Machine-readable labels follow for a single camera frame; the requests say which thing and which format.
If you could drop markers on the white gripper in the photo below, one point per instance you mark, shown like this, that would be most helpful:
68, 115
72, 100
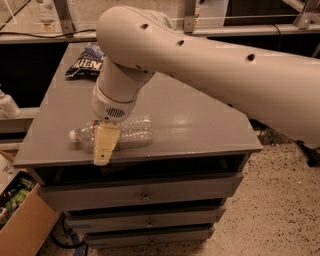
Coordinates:
111, 107

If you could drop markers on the clear plastic water bottle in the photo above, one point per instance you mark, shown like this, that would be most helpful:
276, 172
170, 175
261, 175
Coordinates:
134, 130

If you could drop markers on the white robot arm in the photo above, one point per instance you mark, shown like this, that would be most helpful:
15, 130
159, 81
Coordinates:
279, 90

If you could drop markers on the dark blue kettle chip bag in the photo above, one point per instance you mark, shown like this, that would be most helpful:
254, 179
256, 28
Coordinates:
88, 63

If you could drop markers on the grey drawer cabinet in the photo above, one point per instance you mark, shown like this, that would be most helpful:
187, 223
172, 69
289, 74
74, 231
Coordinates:
192, 134

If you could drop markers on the middle grey drawer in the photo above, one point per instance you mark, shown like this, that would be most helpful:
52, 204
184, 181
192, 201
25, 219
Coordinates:
146, 219

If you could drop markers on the grey drawer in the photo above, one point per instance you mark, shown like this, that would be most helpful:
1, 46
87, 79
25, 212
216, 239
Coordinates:
141, 192
146, 219
150, 237

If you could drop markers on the top grey drawer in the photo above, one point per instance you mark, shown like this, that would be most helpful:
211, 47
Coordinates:
141, 192

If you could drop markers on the white pipe at left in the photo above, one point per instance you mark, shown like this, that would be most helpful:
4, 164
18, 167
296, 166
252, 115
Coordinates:
8, 105

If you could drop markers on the cardboard box with snacks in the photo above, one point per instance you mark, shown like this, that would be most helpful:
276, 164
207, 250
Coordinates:
28, 228

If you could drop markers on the bottom grey drawer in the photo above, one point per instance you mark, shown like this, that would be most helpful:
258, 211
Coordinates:
150, 237

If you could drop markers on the grey metal rail frame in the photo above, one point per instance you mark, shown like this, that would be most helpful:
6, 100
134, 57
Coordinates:
59, 19

